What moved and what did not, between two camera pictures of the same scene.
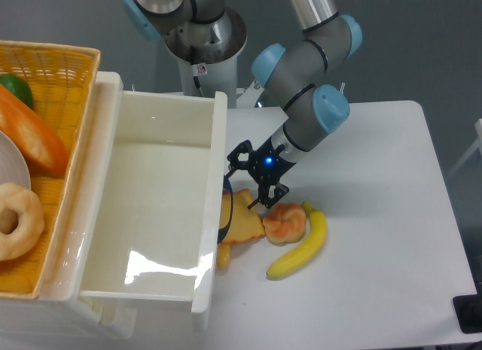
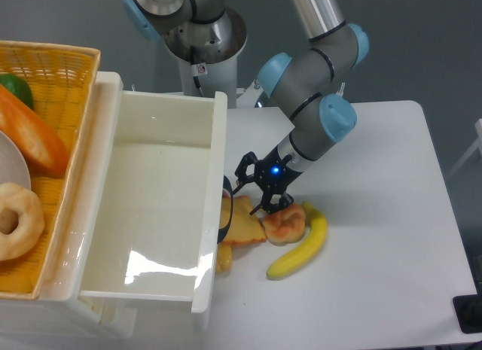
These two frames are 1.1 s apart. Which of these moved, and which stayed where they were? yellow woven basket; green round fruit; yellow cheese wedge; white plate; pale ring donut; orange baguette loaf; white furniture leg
Moved: yellow cheese wedge
Stayed: green round fruit; yellow woven basket; white furniture leg; pale ring donut; white plate; orange baguette loaf
